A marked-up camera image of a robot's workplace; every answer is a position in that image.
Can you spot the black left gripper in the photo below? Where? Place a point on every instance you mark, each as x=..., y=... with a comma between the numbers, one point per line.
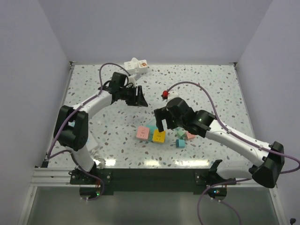
x=137, y=100

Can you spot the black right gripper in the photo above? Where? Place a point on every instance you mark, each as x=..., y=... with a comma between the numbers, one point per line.
x=160, y=114

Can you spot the light blue triangular item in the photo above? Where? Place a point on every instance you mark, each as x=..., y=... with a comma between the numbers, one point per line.
x=152, y=126

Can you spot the yellow cube socket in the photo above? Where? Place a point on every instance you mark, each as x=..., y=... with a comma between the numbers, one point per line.
x=158, y=137

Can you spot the pink cube socket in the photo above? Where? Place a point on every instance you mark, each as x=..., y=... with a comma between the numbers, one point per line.
x=142, y=133

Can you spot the green charger plug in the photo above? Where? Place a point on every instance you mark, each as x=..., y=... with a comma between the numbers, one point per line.
x=181, y=134

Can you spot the teal blue charger plug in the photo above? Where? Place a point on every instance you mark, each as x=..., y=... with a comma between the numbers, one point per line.
x=180, y=143

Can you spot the salmon pink charger plug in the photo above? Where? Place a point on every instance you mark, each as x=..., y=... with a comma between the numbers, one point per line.
x=189, y=136

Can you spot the white power strip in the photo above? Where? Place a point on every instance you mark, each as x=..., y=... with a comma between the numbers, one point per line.
x=91, y=144

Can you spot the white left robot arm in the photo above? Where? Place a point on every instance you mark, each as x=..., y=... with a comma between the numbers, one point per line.
x=72, y=125

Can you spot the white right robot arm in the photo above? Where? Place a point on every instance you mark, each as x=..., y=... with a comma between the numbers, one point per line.
x=267, y=159

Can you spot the white socket adapter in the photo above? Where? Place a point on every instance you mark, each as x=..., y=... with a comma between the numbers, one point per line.
x=131, y=66

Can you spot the white cartoon sticker adapter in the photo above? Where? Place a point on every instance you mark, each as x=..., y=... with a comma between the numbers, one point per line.
x=142, y=66

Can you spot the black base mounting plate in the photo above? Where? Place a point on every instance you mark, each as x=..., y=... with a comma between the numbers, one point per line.
x=100, y=188

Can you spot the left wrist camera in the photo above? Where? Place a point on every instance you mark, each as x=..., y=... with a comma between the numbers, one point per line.
x=134, y=78

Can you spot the aluminium frame rail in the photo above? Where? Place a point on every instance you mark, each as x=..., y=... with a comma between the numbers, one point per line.
x=204, y=177

